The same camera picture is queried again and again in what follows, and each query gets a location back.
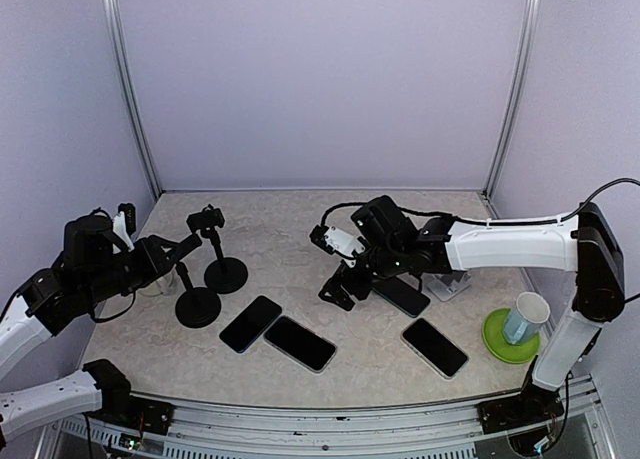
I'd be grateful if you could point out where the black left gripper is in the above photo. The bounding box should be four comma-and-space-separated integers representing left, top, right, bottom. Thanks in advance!
82, 234, 183, 306

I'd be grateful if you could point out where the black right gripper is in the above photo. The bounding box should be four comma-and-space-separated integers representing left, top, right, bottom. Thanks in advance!
318, 242, 405, 311

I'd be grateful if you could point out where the black round-base phone stand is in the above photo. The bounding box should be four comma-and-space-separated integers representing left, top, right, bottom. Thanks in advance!
175, 262, 222, 329

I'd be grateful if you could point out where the blue-edged black phone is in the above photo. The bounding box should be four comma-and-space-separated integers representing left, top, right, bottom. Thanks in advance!
219, 296, 282, 354

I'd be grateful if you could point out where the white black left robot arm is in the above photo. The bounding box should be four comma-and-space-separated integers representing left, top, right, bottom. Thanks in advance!
1, 209, 202, 444

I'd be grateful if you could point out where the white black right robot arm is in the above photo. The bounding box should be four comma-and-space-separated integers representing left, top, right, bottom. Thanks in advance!
318, 195, 626, 431

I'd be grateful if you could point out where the teal-edged black phone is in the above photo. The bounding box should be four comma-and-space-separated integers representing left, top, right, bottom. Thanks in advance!
372, 277, 431, 318

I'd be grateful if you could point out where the clear-case black phone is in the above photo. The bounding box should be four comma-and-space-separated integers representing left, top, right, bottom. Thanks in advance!
264, 316, 337, 373

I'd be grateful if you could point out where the white-edged black phone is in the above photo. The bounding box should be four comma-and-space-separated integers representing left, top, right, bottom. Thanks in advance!
401, 318, 469, 380

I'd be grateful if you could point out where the silver folding phone stand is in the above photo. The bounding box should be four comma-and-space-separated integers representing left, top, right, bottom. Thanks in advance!
426, 271, 471, 302

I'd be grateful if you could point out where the white mug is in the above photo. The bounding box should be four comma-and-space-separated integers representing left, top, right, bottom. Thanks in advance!
137, 272, 178, 297

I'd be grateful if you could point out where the green plate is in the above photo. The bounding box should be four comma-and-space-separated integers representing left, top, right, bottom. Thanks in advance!
481, 308, 541, 365

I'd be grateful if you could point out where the light blue cup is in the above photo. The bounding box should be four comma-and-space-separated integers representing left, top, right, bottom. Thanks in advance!
502, 292, 550, 345

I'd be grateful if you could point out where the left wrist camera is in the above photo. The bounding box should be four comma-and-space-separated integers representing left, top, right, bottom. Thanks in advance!
112, 203, 137, 252

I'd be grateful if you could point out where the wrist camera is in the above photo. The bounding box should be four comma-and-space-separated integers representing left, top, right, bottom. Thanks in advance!
112, 203, 137, 252
310, 225, 365, 260

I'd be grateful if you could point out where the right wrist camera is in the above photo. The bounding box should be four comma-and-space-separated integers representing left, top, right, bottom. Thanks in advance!
310, 225, 365, 260

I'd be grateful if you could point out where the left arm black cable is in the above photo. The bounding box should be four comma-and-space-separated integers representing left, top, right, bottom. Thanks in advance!
89, 291, 139, 324

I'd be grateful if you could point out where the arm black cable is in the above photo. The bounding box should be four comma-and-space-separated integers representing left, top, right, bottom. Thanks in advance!
319, 177, 640, 230
89, 291, 139, 324

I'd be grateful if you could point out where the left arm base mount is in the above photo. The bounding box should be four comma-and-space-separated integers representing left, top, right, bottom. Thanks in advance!
88, 395, 175, 436

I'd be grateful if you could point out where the aluminium front rail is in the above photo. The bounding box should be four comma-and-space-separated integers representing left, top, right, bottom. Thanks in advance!
35, 376, 619, 458

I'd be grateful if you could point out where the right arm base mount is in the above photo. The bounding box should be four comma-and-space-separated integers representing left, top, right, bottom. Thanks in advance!
477, 394, 564, 434

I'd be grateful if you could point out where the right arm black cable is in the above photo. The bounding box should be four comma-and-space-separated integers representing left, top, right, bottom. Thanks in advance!
319, 177, 640, 230

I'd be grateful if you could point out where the left aluminium frame post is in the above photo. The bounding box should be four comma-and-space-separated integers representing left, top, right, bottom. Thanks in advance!
102, 0, 163, 201

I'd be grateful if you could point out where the aluminium frame post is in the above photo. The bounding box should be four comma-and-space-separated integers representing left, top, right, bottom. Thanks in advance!
483, 0, 541, 202
102, 0, 163, 201

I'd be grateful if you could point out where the right aluminium frame post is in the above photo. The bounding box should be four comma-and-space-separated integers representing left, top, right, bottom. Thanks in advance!
483, 0, 541, 202

